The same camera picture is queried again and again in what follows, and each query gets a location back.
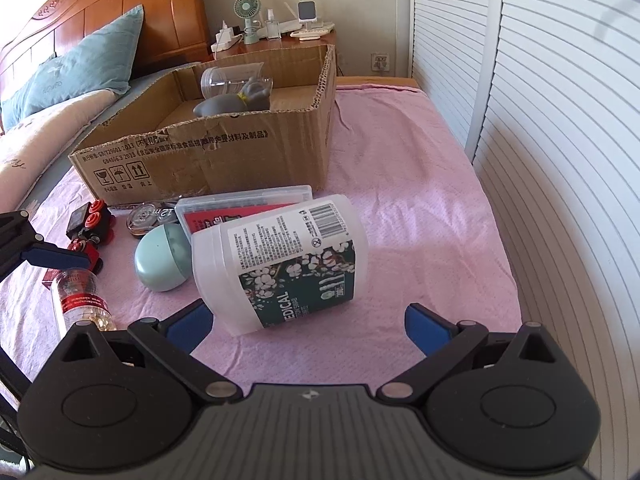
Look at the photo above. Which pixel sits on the white floral cotton swab container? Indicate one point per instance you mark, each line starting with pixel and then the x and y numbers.
pixel 260 255

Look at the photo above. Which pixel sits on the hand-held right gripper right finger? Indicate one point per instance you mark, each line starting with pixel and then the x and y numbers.
pixel 425 326

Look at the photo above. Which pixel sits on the white wall socket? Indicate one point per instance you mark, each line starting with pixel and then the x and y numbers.
pixel 381 62

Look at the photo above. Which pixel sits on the clear plastic case red insert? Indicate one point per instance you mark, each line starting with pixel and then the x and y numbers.
pixel 240 205

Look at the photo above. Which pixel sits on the white louvered closet door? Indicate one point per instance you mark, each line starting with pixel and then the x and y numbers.
pixel 450 35
pixel 575 185

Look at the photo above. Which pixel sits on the clear correction tape dispenser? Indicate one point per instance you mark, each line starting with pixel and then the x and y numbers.
pixel 145 217

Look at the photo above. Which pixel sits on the teal pillow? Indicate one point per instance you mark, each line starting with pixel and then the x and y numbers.
pixel 75 65

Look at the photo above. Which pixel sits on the black toy car red wheels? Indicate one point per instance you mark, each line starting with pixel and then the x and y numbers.
pixel 79 220

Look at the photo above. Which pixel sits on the red green toy carriage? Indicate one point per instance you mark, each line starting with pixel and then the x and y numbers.
pixel 92 256

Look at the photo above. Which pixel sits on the cream pillow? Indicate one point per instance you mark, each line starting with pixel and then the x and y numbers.
pixel 30 140

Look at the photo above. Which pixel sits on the brown cardboard box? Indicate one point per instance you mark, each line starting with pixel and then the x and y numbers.
pixel 225 160

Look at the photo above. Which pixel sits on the white cube screen device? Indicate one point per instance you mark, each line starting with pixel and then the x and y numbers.
pixel 306 10

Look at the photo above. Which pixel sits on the pink blanket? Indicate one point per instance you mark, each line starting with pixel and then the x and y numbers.
pixel 425 185

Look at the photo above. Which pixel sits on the green egg-shaped case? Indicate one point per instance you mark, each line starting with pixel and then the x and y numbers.
pixel 160 260

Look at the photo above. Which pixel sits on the grey blue bed sheet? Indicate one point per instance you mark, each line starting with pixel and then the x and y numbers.
pixel 150 80

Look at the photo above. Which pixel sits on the white power strip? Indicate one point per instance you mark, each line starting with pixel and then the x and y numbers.
pixel 225 40

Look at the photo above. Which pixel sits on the wooden nightstand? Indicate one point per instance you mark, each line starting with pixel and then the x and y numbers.
pixel 252 46

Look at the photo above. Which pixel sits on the clear spray bottle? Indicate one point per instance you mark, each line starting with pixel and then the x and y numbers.
pixel 272 27

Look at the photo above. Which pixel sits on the grey plush toy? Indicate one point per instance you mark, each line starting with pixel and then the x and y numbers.
pixel 220 106

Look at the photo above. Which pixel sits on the wooden bed rail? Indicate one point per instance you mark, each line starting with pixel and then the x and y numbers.
pixel 375 82

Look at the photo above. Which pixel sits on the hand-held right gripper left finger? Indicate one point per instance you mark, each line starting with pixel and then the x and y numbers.
pixel 192 324

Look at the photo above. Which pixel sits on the clear plastic bottle red label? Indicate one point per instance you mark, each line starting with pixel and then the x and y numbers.
pixel 80 300

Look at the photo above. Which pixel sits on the small green desk fan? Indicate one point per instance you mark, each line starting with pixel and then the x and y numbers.
pixel 246 7

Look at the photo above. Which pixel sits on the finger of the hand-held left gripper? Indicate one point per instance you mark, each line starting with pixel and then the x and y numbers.
pixel 50 258

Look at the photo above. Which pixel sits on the clear plastic jar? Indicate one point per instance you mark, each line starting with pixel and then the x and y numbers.
pixel 225 77

